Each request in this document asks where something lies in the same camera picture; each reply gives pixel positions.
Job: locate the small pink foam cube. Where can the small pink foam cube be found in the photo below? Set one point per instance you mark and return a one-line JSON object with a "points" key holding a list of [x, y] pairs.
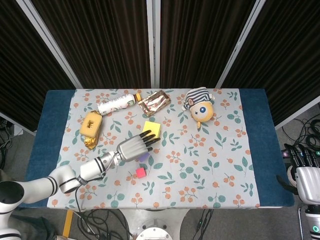
{"points": [[140, 173]]}

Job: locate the yellow strip on floor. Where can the yellow strip on floor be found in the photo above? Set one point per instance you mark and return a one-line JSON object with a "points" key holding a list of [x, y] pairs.
{"points": [[67, 223]]}

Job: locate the purple cube block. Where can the purple cube block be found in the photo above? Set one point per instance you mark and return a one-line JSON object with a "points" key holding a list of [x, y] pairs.
{"points": [[145, 157]]}

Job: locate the black power strip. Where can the black power strip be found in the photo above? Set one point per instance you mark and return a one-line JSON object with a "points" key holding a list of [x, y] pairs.
{"points": [[285, 153]]}

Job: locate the yellow plush striped hat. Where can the yellow plush striped hat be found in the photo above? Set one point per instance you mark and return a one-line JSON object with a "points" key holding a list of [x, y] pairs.
{"points": [[201, 110]]}

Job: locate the dark fabric bag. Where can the dark fabric bag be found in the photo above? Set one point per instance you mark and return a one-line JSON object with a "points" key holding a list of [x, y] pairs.
{"points": [[37, 227]]}

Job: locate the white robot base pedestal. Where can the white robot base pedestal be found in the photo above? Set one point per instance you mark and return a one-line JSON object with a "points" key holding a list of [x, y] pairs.
{"points": [[155, 225]]}

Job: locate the yellow sponge with hole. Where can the yellow sponge with hole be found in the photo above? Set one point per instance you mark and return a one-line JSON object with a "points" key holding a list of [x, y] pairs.
{"points": [[91, 125]]}

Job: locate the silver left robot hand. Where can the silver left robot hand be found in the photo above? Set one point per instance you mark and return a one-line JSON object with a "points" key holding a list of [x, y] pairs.
{"points": [[131, 148]]}

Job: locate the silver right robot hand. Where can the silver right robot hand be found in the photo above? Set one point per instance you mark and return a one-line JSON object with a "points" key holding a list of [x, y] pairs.
{"points": [[310, 182]]}

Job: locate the blue felt table cover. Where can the blue felt table cover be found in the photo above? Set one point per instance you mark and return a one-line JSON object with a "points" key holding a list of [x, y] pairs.
{"points": [[50, 125]]}

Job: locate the gold foil snack wrapper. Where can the gold foil snack wrapper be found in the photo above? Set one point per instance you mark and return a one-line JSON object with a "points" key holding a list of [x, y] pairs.
{"points": [[90, 142]]}

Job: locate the white plastic drink bottle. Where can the white plastic drink bottle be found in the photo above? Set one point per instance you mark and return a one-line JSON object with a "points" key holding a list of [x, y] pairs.
{"points": [[115, 104]]}

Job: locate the large yellow foam cube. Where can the large yellow foam cube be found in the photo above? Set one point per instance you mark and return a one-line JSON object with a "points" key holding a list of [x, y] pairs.
{"points": [[152, 126]]}

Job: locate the dark ribbed partition panel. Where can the dark ribbed partition panel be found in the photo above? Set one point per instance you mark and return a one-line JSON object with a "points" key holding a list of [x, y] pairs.
{"points": [[15, 62], [287, 50], [100, 37], [200, 37]]}

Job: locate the white black sneaker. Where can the white black sneaker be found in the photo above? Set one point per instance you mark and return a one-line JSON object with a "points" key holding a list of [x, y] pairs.
{"points": [[290, 172]]}

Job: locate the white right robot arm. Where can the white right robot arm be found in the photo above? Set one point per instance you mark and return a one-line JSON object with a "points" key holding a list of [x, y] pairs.
{"points": [[313, 225]]}

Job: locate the brown white snack package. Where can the brown white snack package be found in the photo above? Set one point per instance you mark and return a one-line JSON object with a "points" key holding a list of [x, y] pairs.
{"points": [[155, 103]]}

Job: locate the floral berry leaf tablecloth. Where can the floral berry leaf tablecloth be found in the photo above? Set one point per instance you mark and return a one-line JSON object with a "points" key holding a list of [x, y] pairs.
{"points": [[225, 162]]}

